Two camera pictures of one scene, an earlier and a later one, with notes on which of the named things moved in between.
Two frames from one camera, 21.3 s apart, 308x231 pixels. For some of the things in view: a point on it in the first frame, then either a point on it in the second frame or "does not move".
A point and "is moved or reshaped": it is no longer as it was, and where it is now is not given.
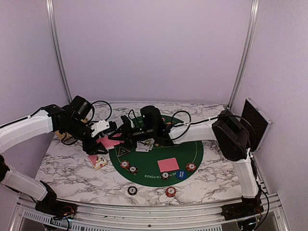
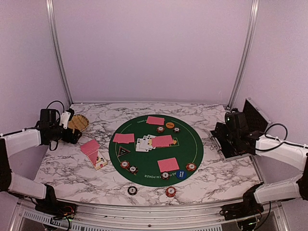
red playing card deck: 109,144 is moved or reshaped
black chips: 133,169 does not move
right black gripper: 126,135 → 222,135
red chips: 191,166 does not move
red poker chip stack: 170,191 does not move
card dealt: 168,164 does not move
